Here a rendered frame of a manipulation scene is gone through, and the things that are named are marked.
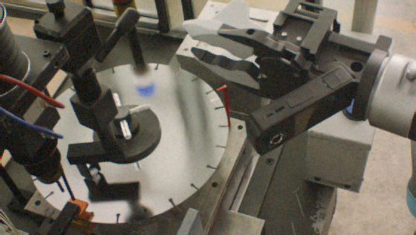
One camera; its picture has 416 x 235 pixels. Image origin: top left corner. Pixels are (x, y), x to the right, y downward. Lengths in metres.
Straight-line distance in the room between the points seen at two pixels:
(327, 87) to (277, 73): 0.05
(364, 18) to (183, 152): 0.50
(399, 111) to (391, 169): 1.50
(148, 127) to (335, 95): 0.41
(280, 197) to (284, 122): 0.52
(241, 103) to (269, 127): 0.60
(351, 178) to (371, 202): 0.92
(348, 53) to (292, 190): 0.50
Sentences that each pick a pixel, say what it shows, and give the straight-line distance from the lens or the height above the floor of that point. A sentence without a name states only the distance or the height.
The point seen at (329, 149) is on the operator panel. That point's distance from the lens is 0.92.
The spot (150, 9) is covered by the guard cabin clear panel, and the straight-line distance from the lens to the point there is 1.31.
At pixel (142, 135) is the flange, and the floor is 0.96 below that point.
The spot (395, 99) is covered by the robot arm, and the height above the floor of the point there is 1.24.
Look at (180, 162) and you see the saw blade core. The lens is 0.79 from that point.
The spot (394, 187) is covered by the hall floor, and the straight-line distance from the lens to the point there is 1.94.
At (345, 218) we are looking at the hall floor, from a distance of 1.84.
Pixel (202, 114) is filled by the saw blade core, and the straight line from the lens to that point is 0.85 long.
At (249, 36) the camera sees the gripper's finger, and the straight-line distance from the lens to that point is 0.50.
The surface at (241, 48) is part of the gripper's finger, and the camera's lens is 0.52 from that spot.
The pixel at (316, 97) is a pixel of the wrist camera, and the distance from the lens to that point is 0.49.
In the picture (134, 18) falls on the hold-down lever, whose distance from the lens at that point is 0.62.
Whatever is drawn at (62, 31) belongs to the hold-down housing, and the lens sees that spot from 0.57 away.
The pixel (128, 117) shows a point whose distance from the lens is 0.81.
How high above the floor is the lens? 1.59
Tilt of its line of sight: 49 degrees down
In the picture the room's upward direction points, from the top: 7 degrees counter-clockwise
